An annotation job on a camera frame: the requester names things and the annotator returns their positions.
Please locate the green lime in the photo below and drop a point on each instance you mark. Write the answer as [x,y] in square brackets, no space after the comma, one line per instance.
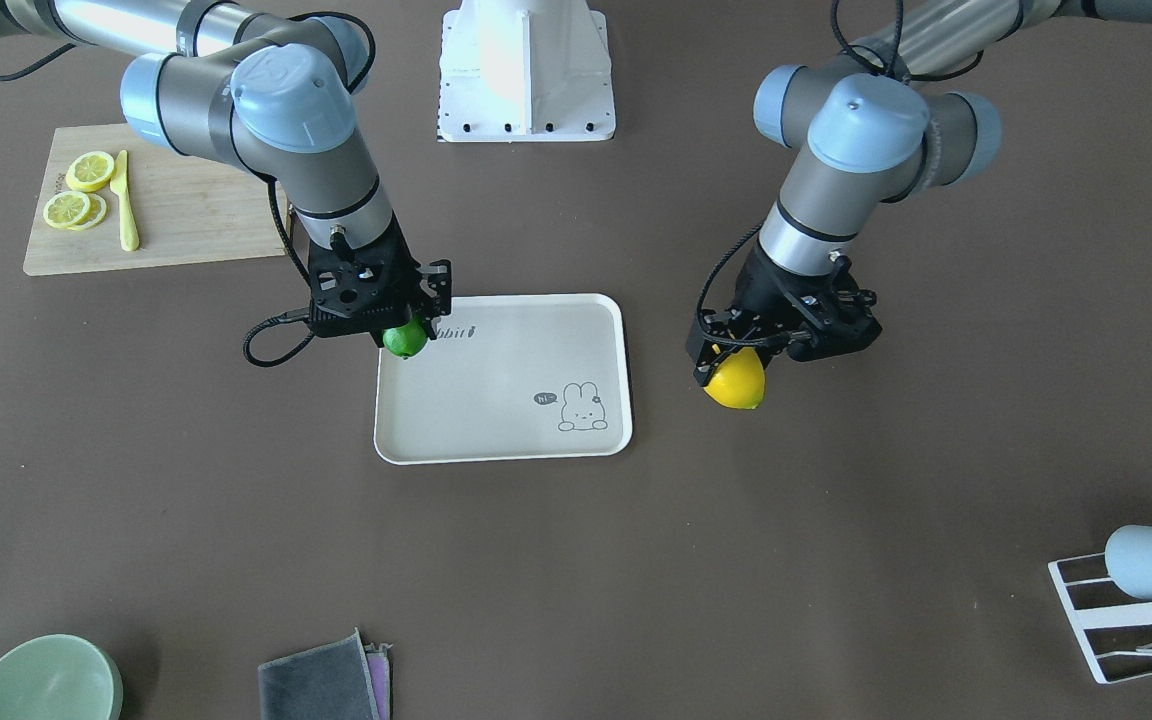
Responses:
[406,340]

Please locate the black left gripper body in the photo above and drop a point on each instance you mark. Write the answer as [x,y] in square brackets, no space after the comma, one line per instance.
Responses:
[762,283]

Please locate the white cup rack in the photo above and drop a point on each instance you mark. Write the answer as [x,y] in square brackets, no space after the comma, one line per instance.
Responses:
[1112,630]

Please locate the grey folded cloth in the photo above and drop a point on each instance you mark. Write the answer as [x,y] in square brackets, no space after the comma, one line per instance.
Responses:
[348,679]

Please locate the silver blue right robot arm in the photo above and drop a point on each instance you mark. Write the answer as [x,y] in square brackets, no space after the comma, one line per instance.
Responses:
[273,97]

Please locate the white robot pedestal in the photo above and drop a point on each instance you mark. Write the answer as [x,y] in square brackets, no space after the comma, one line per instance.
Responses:
[525,71]

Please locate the mint green bowl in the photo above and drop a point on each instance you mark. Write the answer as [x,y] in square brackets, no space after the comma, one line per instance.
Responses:
[59,676]

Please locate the yellow lemon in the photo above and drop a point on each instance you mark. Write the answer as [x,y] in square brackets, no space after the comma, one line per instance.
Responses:
[738,382]

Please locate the yellow plastic knife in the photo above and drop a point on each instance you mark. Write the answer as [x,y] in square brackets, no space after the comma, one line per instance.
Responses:
[129,236]

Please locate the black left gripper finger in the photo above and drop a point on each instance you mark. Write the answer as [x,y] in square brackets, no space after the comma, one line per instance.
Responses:
[706,358]

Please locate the cream rabbit tray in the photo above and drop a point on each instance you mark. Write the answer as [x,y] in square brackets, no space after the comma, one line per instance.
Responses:
[509,377]

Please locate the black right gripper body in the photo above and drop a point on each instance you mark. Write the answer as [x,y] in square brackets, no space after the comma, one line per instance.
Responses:
[437,287]

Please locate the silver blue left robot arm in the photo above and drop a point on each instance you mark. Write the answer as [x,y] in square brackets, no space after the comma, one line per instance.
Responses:
[864,134]

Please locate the bamboo cutting board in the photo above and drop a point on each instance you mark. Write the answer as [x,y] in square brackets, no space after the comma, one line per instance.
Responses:
[187,210]

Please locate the lemon slice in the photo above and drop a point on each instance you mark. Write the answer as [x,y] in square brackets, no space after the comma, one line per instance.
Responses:
[95,215]
[65,208]
[90,172]

